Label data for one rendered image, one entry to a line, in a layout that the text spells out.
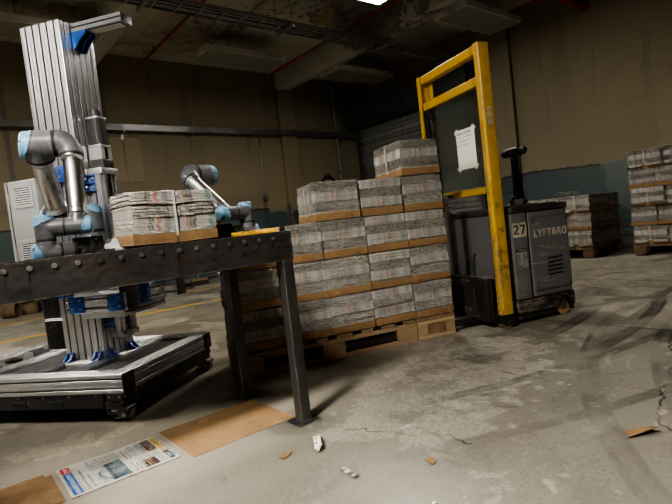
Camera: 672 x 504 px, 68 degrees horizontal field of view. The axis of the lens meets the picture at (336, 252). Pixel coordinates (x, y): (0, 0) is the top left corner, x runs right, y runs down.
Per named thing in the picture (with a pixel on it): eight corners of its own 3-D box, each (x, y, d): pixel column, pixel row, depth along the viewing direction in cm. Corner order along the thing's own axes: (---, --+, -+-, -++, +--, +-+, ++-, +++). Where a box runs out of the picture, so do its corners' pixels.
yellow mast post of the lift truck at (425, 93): (439, 303, 392) (415, 79, 382) (448, 301, 395) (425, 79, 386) (445, 304, 383) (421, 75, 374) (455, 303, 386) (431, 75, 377)
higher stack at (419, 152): (390, 331, 356) (370, 150, 349) (426, 324, 366) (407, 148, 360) (418, 340, 320) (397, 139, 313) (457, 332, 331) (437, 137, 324)
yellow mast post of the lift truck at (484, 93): (494, 313, 330) (468, 46, 321) (505, 311, 333) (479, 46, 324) (503, 315, 322) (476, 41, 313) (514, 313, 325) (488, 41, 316)
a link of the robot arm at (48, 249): (31, 242, 198) (34, 263, 199) (62, 239, 205) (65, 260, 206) (28, 243, 204) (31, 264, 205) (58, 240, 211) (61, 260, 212)
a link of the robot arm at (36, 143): (79, 235, 246) (53, 138, 209) (44, 238, 241) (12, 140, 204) (79, 219, 253) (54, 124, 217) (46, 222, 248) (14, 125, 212)
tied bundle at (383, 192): (340, 220, 341) (336, 186, 340) (378, 216, 351) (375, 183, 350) (362, 217, 305) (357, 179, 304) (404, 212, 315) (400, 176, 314)
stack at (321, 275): (228, 365, 313) (211, 234, 309) (391, 331, 356) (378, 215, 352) (240, 380, 277) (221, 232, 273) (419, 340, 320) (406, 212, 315)
